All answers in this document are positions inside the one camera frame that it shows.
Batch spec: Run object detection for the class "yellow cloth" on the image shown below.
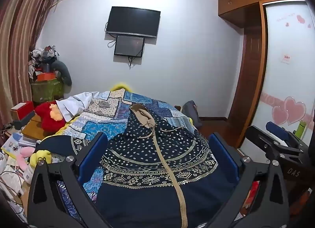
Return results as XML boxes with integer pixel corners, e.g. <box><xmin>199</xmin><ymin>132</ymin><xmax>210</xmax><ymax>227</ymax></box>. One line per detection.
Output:
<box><xmin>30</xmin><ymin>150</ymin><xmax>53</xmax><ymax>167</ymax></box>

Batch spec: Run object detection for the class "grey neck pillow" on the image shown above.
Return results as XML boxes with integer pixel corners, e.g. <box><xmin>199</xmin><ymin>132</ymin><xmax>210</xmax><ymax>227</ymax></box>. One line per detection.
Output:
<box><xmin>50</xmin><ymin>60</ymin><xmax>72</xmax><ymax>87</ymax></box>

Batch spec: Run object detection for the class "grey box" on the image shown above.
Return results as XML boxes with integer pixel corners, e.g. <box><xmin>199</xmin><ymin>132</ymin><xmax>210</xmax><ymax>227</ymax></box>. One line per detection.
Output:
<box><xmin>13</xmin><ymin>111</ymin><xmax>36</xmax><ymax>129</ymax></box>

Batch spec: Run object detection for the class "red cloth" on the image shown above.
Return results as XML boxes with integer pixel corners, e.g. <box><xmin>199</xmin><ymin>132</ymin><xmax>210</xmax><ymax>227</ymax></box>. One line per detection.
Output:
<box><xmin>246</xmin><ymin>181</ymin><xmax>260</xmax><ymax>209</ymax></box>

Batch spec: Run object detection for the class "blue patchwork bedspread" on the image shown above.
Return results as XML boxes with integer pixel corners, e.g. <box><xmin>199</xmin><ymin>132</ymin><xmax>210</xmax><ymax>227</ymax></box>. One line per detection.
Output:
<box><xmin>55</xmin><ymin>90</ymin><xmax>200</xmax><ymax>201</ymax></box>

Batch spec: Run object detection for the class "green storage box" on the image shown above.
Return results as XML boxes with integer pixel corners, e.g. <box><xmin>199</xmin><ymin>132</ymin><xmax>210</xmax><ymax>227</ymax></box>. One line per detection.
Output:
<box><xmin>31</xmin><ymin>78</ymin><xmax>65</xmax><ymax>104</ymax></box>

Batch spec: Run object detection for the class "white heart-print sliding door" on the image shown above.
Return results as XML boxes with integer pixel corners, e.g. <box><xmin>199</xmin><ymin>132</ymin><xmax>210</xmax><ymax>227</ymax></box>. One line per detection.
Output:
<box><xmin>242</xmin><ymin>3</ymin><xmax>315</xmax><ymax>154</ymax></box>

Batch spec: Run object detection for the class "navy patterned dress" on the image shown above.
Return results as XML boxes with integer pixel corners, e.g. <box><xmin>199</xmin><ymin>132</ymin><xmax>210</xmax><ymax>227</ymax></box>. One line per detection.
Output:
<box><xmin>36</xmin><ymin>103</ymin><xmax>244</xmax><ymax>228</ymax></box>

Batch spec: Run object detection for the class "orange box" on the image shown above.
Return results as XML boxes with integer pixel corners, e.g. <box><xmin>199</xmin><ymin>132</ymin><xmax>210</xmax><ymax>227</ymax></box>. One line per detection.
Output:
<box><xmin>37</xmin><ymin>72</ymin><xmax>57</xmax><ymax>82</ymax></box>

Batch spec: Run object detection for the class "black monitor cable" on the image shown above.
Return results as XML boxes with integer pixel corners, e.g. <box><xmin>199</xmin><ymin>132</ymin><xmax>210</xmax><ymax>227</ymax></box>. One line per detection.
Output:
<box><xmin>127</xmin><ymin>56</ymin><xmax>139</xmax><ymax>70</ymax></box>

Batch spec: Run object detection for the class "brown wooden box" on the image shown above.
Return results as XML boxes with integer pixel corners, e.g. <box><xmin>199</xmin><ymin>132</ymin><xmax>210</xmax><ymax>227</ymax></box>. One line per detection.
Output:
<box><xmin>22</xmin><ymin>115</ymin><xmax>50</xmax><ymax>141</ymax></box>

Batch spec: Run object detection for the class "yellow pillow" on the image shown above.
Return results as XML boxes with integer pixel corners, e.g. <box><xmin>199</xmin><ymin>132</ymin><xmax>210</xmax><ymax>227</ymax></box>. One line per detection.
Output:
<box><xmin>110</xmin><ymin>83</ymin><xmax>132</xmax><ymax>92</ymax></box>

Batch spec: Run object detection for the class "red box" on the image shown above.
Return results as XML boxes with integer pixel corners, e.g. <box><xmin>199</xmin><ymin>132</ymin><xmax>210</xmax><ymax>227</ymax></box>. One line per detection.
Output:
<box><xmin>11</xmin><ymin>101</ymin><xmax>34</xmax><ymax>120</ymax></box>

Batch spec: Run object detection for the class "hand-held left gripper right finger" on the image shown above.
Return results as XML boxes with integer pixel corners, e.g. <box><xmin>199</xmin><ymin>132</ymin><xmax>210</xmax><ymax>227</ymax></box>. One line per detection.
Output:
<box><xmin>209</xmin><ymin>132</ymin><xmax>289</xmax><ymax>228</ymax></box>

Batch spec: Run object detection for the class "stack of books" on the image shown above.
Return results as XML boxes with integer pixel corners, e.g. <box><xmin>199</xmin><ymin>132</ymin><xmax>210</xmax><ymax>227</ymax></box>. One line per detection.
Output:
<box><xmin>1</xmin><ymin>132</ymin><xmax>42</xmax><ymax>156</ymax></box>

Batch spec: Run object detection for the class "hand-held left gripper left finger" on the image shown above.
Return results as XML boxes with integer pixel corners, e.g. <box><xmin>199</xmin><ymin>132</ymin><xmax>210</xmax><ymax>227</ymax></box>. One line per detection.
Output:
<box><xmin>28</xmin><ymin>132</ymin><xmax>116</xmax><ymax>228</ymax></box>

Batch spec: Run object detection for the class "large black wall television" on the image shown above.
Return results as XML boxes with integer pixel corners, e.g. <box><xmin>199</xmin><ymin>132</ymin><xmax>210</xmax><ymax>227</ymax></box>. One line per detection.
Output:
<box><xmin>105</xmin><ymin>6</ymin><xmax>161</xmax><ymax>38</ymax></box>

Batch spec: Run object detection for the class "wooden room door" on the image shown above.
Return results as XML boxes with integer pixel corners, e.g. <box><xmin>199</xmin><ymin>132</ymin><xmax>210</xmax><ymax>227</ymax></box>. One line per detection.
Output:
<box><xmin>228</xmin><ymin>27</ymin><xmax>263</xmax><ymax>120</ymax></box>

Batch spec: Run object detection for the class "striped brown curtain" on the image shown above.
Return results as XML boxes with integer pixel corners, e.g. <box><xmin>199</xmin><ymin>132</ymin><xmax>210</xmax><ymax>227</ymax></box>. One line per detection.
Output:
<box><xmin>0</xmin><ymin>0</ymin><xmax>63</xmax><ymax>130</ymax></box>

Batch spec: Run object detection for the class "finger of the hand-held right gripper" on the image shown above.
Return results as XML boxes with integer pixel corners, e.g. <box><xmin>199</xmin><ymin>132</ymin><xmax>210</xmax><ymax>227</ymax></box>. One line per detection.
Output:
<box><xmin>267</xmin><ymin>122</ymin><xmax>308</xmax><ymax>151</ymax></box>
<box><xmin>246</xmin><ymin>125</ymin><xmax>304</xmax><ymax>167</ymax></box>

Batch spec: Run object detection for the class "white shirt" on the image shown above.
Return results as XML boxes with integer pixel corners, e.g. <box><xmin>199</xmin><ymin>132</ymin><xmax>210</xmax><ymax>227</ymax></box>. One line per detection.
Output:
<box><xmin>56</xmin><ymin>92</ymin><xmax>95</xmax><ymax>121</ymax></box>

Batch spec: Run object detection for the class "green bottle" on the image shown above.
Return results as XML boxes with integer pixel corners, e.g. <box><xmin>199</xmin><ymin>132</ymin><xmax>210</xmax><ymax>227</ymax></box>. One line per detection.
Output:
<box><xmin>295</xmin><ymin>120</ymin><xmax>307</xmax><ymax>140</ymax></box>

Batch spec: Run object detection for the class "small black wall monitor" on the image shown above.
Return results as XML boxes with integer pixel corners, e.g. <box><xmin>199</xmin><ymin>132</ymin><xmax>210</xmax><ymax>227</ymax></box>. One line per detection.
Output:
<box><xmin>114</xmin><ymin>35</ymin><xmax>145</xmax><ymax>58</ymax></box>

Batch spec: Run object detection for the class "pile of clutter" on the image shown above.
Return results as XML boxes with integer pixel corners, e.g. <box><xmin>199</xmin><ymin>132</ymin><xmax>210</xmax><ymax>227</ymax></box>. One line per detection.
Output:
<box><xmin>28</xmin><ymin>45</ymin><xmax>59</xmax><ymax>76</ymax></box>

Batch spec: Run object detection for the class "red plush toy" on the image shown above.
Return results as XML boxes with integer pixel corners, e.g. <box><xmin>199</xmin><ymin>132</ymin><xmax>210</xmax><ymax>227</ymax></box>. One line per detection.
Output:
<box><xmin>34</xmin><ymin>100</ymin><xmax>67</xmax><ymax>132</ymax></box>

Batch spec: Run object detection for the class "dark bag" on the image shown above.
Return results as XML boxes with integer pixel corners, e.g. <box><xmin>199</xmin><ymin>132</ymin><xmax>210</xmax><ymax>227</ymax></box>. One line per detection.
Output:
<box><xmin>182</xmin><ymin>100</ymin><xmax>201</xmax><ymax>126</ymax></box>

